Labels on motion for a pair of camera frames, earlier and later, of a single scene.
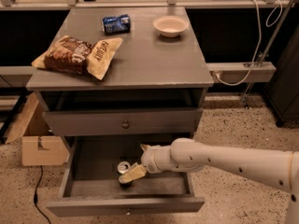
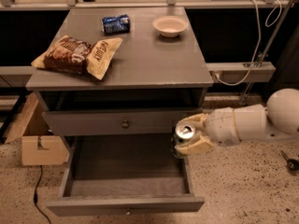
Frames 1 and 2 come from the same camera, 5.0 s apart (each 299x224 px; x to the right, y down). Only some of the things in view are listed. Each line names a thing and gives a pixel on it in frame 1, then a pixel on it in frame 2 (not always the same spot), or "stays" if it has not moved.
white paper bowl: [170, 25] stays
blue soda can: [116, 24] stays
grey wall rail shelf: [238, 73] stays
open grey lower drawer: [92, 185] stays
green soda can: [122, 168] -> [184, 131]
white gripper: [149, 160] -> [221, 126]
